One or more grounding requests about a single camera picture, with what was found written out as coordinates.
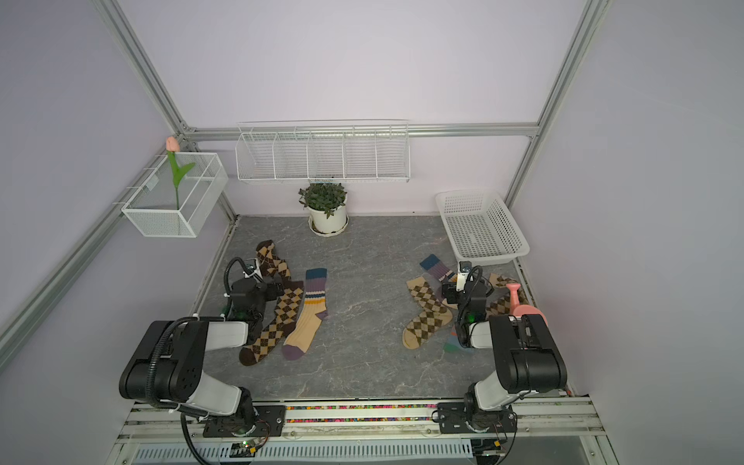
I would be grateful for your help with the dark brown argyle sock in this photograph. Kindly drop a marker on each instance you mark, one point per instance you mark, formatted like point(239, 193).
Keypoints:
point(271, 265)
point(286, 313)

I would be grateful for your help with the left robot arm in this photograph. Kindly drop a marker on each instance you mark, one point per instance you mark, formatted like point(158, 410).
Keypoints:
point(166, 369)

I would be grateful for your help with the pink artificial tulip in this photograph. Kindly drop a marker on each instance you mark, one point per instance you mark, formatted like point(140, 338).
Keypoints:
point(178, 171)

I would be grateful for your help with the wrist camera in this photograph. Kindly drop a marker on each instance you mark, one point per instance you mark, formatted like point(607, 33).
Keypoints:
point(252, 270)
point(463, 271)

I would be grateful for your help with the pink watering can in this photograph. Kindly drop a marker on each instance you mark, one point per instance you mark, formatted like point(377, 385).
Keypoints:
point(518, 309)

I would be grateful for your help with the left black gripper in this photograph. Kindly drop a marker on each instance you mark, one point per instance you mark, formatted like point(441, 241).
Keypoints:
point(270, 290)

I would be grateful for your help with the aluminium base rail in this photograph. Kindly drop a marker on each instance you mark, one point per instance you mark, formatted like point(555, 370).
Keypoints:
point(373, 419)

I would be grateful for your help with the white plastic perforated basket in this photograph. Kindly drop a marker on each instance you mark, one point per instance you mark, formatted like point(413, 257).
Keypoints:
point(480, 227)

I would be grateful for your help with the potted green plant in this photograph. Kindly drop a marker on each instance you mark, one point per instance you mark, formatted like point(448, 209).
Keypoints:
point(326, 203)

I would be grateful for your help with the striped beige purple sock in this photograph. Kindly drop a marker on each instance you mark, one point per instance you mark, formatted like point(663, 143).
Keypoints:
point(312, 315)
point(437, 269)

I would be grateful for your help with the white wire wall shelf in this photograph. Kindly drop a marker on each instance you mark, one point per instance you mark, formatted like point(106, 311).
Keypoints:
point(324, 151)

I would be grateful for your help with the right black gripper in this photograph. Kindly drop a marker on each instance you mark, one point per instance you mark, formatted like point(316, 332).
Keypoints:
point(451, 294)

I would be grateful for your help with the white mesh wall box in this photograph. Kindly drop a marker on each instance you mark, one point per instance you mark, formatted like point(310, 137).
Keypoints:
point(152, 206)

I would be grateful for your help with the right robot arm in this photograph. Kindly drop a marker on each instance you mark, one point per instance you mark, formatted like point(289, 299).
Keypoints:
point(526, 358)

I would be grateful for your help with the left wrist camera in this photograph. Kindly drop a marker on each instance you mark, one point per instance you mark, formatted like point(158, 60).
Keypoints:
point(252, 270)

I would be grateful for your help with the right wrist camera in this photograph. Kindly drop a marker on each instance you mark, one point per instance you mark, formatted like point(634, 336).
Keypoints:
point(463, 271)

